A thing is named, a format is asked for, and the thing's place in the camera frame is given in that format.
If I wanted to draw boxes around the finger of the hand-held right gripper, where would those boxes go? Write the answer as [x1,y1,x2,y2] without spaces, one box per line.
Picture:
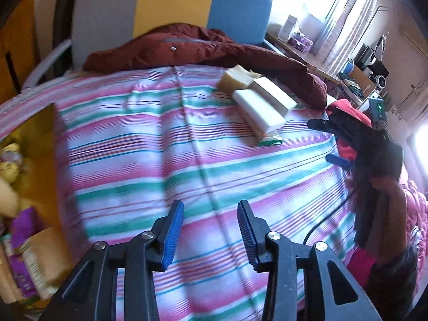
[307,116,340,136]
[325,154,353,168]

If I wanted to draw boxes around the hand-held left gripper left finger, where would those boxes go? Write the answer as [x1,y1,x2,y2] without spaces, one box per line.
[38,199,185,321]

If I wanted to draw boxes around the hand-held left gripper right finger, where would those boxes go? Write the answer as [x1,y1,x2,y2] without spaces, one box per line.
[237,200,383,321]

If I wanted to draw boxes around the golden metal box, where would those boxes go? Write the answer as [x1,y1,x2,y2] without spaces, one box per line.
[0,104,89,315]

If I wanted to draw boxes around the wooden wardrobe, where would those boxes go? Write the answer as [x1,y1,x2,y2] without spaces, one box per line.
[0,0,44,101]

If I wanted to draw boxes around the cardboard box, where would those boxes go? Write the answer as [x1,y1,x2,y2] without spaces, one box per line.
[339,63,377,99]

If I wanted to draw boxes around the yellow sponge on bed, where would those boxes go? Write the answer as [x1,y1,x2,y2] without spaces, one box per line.
[217,64,256,95]

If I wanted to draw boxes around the white cosmetic boxes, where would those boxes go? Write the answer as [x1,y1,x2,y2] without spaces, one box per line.
[277,14,299,40]

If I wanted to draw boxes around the maroon jacket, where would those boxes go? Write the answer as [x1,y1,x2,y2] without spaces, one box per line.
[82,23,328,109]

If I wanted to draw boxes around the black cable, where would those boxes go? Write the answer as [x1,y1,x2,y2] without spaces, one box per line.
[302,192,356,245]

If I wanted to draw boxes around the purple packet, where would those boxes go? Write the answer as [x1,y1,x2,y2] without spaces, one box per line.
[11,207,39,243]

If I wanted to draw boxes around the purple storage box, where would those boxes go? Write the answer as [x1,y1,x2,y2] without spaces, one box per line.
[288,34,314,53]

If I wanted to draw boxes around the red cloth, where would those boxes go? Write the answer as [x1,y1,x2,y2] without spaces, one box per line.
[326,98,373,161]

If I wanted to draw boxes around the striped bed sheet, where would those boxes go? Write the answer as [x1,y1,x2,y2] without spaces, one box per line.
[0,63,362,321]

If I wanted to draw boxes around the beige curtain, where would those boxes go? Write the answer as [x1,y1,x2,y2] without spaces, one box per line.
[321,0,390,69]

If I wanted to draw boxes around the black rolled mat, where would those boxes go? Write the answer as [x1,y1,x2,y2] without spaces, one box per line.
[52,0,86,77]

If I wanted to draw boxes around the grey yellow blue headboard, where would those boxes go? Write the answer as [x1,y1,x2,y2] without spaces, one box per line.
[72,0,273,71]

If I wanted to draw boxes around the black speaker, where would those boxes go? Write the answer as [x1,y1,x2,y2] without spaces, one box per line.
[354,43,391,89]

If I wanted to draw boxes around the small green packet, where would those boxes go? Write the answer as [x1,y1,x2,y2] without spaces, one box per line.
[257,133,284,147]

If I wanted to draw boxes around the yellow tiger plush toy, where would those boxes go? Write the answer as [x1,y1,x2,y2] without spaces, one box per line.
[0,142,25,184]

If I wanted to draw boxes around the person's right forearm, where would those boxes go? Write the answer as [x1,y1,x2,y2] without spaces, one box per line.
[348,174,418,321]

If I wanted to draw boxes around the white rectangular box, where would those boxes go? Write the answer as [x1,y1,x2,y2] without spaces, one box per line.
[232,89,287,135]
[252,76,297,117]

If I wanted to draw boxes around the grey chair armrest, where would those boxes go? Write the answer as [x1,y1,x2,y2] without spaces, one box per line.
[21,38,73,90]

